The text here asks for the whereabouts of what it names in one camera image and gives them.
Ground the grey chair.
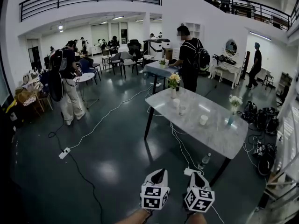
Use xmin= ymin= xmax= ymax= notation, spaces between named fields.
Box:
xmin=109 ymin=52 xmax=122 ymax=76
xmin=120 ymin=51 xmax=139 ymax=79

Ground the yellow flower bouquet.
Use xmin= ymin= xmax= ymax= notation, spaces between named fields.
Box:
xmin=167 ymin=72 xmax=181 ymax=89

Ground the white flower bouquet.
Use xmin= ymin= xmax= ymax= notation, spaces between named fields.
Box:
xmin=228 ymin=94 xmax=243 ymax=115

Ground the black floor cable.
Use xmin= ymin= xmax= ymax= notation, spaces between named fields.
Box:
xmin=48 ymin=115 xmax=103 ymax=224

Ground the round wall mirror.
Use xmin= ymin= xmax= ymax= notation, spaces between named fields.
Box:
xmin=224 ymin=39 xmax=239 ymax=57

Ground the person's left forearm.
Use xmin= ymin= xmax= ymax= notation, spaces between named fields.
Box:
xmin=115 ymin=208 xmax=152 ymax=224

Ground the white dressing table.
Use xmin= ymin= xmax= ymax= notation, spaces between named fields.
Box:
xmin=207 ymin=57 xmax=242 ymax=90

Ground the black office chair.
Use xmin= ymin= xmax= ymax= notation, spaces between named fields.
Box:
xmin=127 ymin=39 xmax=143 ymax=65

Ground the pile of black backpacks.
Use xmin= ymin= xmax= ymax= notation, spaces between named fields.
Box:
xmin=240 ymin=101 xmax=280 ymax=135

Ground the person's right forearm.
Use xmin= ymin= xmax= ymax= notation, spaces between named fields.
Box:
xmin=186 ymin=212 xmax=207 ymax=224

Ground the white metal rack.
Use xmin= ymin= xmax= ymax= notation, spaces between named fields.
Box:
xmin=266 ymin=73 xmax=299 ymax=196

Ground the small stool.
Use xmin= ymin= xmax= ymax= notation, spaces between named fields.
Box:
xmin=261 ymin=70 xmax=274 ymax=91

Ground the black white-printed floor bag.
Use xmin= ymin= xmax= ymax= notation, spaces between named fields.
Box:
xmin=253 ymin=142 xmax=278 ymax=176

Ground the blue chair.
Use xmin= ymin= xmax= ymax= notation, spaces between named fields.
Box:
xmin=78 ymin=58 xmax=101 ymax=85

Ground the table with blue cloth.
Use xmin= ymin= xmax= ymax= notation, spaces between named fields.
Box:
xmin=142 ymin=60 xmax=185 ymax=95

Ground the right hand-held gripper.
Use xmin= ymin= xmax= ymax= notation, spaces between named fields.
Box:
xmin=184 ymin=172 xmax=215 ymax=213

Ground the white round side table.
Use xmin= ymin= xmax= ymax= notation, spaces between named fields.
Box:
xmin=74 ymin=72 xmax=100 ymax=109

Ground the clear water bottle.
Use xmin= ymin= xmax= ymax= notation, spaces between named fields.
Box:
xmin=198 ymin=153 xmax=212 ymax=170

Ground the long white cable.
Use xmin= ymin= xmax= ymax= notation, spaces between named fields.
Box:
xmin=69 ymin=84 xmax=154 ymax=150

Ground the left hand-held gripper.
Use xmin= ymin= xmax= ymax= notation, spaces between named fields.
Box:
xmin=140 ymin=169 xmax=171 ymax=211

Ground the wicker chair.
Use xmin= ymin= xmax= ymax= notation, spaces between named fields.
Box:
xmin=17 ymin=90 xmax=53 ymax=116

